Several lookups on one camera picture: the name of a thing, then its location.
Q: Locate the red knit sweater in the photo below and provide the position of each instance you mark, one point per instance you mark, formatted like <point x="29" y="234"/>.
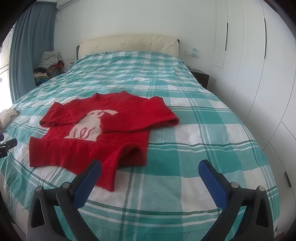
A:
<point x="129" y="111"/>

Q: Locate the pile of clothes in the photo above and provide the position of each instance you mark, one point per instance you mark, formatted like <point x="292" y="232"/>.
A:
<point x="49" y="58"/>

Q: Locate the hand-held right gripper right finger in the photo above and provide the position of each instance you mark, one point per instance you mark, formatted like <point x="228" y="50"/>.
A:
<point x="212" y="183"/>

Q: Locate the white wardrobe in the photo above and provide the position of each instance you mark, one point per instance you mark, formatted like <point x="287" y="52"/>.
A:
<point x="249" y="58"/>

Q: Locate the cream pillow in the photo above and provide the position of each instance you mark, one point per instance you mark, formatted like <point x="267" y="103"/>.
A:
<point x="129" y="44"/>

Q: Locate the beige patterned cushion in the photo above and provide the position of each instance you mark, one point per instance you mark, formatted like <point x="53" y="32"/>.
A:
<point x="8" y="115"/>

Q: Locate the teal plaid blanket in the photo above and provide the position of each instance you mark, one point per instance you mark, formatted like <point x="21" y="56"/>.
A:
<point x="161" y="81"/>

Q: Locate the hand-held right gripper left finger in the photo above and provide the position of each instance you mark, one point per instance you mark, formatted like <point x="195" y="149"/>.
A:
<point x="89" y="183"/>

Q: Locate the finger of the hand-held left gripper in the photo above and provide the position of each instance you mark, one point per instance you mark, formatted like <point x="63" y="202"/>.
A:
<point x="8" y="144"/>

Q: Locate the dark wooden nightstand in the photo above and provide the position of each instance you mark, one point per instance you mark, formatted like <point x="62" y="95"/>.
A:
<point x="201" y="75"/>

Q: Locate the wall socket panel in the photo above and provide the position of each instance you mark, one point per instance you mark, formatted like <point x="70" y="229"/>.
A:
<point x="194" y="52"/>

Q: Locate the blue curtain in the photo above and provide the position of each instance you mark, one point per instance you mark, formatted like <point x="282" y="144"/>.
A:
<point x="30" y="34"/>

